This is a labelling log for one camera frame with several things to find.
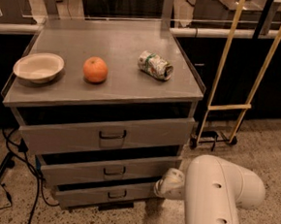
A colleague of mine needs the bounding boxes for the grey metal drawer cabinet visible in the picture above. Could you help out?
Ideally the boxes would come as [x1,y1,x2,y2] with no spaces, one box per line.
[0,0,213,219]

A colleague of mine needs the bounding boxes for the white bowl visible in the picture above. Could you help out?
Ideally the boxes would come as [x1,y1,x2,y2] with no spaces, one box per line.
[13,52,65,84]

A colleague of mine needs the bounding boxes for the grey drawer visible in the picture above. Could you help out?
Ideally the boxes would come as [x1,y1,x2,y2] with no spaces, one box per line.
[41,156,181,186]
[55,176,160,208]
[19,117,194,155]

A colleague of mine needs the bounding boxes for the grey middle drawer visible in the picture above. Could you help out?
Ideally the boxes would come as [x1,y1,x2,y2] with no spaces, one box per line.
[41,156,181,186]

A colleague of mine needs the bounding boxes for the grey bottom drawer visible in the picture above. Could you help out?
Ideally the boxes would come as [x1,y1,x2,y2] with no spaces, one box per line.
[55,176,160,208]

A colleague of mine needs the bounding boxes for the person in dark clothes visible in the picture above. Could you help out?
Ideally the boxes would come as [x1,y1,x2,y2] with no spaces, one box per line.
[82,0,164,18]

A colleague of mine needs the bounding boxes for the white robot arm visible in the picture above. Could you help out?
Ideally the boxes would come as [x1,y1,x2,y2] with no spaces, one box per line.
[154,155,265,224]

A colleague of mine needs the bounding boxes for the yellow hand truck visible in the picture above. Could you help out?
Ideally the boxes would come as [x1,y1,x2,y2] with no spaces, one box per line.
[189,0,281,148]

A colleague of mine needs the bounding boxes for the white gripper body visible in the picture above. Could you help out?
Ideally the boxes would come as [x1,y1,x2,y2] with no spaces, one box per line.
[154,168,185,201]

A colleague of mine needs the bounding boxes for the black floor cables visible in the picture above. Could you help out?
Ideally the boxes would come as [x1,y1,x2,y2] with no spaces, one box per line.
[0,126,69,224]

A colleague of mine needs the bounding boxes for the grey top drawer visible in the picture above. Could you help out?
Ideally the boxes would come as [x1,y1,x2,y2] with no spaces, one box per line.
[19,117,194,155]

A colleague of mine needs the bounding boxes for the orange fruit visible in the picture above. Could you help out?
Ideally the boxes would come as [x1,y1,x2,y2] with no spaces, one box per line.
[82,56,108,83]

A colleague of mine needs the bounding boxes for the white horizontal rail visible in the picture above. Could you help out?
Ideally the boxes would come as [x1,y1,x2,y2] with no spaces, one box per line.
[0,7,281,58]

